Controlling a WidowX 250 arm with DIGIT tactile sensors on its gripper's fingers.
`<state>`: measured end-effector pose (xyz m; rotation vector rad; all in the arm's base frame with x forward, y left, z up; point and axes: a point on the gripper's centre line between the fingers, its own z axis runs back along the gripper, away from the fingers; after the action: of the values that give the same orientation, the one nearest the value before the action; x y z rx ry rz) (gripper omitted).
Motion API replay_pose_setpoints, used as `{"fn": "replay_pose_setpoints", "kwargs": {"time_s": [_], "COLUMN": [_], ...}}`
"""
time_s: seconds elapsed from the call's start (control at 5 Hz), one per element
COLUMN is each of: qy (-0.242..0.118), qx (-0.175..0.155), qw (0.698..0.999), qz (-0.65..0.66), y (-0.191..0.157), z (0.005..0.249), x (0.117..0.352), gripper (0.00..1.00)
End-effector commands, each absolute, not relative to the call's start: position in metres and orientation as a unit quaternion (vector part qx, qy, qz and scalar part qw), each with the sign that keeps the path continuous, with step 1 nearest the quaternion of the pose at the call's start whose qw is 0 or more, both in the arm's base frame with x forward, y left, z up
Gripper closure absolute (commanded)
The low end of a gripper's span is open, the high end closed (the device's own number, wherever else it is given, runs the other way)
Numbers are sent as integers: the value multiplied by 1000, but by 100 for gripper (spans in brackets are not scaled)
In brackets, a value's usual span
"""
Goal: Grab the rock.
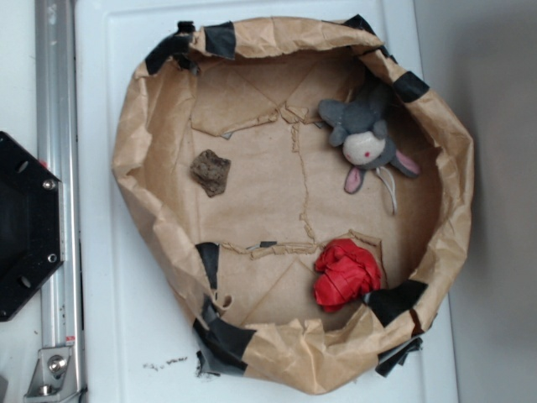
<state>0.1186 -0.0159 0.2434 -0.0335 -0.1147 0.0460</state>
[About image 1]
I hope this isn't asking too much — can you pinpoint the brown rock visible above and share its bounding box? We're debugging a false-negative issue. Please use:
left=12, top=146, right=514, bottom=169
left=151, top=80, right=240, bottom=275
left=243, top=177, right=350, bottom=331
left=190, top=149, right=232, bottom=197

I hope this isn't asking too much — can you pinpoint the brown paper bag tray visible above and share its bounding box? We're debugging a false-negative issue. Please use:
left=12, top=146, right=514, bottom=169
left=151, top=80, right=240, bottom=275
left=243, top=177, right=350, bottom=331
left=112, top=16, right=474, bottom=395

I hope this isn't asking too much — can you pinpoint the crumpled red tape ball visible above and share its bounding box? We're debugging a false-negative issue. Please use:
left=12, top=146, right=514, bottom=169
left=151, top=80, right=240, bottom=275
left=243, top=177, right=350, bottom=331
left=314, top=238, right=382, bottom=312

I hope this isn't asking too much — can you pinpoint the grey plush bunny toy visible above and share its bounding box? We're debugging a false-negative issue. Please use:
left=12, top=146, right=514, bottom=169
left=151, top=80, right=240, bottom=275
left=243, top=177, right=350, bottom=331
left=318, top=83, right=420, bottom=212

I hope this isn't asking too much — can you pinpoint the aluminium extrusion rail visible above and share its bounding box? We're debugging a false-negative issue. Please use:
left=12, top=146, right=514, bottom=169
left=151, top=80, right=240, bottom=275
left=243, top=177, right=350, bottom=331
left=34, top=1, right=87, bottom=402

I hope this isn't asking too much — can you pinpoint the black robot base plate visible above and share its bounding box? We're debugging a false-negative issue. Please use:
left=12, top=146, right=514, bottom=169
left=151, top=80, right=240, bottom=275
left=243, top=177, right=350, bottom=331
left=0, top=132, right=63, bottom=322

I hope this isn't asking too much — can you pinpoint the metal corner bracket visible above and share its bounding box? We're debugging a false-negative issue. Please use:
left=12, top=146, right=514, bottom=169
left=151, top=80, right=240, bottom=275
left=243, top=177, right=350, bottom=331
left=23, top=347, right=77, bottom=402

